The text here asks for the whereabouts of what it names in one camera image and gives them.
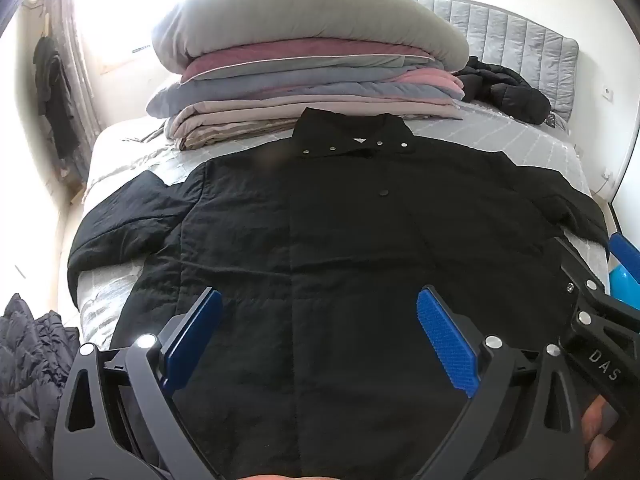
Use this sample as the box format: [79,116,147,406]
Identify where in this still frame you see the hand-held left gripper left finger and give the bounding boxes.
[52,287,236,480]

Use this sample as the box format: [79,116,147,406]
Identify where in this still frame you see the bright window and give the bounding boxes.
[70,0,211,76]

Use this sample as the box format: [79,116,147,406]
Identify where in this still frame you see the black snap-button jacket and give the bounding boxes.
[67,107,611,480]

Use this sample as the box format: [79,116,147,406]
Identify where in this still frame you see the mauve folded blanket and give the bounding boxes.
[181,37,443,84]

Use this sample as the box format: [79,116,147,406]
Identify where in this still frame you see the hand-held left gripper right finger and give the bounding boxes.
[415,284,586,480]

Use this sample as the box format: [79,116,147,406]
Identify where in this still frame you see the pink folded blanket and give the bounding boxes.
[395,69,464,101]

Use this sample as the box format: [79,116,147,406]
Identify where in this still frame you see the beige folded blanket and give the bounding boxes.
[165,96,464,152]

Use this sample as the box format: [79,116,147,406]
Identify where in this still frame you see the black puffer jacket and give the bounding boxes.
[452,56,557,127]

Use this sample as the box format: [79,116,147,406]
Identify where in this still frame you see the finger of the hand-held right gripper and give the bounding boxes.
[552,235,615,322]
[607,232,640,273]

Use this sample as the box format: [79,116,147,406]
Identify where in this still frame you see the light blue round object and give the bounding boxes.
[610,265,640,307]

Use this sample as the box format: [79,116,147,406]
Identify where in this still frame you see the dark grey puffer coat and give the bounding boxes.
[0,292,83,480]

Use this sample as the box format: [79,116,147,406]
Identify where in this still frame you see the bed with grey bedspread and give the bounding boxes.
[75,95,612,356]

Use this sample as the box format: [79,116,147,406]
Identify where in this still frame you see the grey quilted headboard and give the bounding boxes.
[410,0,580,133]

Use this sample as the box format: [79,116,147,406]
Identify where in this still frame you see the person's right hand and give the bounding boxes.
[581,396,626,462]

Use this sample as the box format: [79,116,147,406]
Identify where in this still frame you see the dark hanging clothes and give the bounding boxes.
[32,37,81,168]

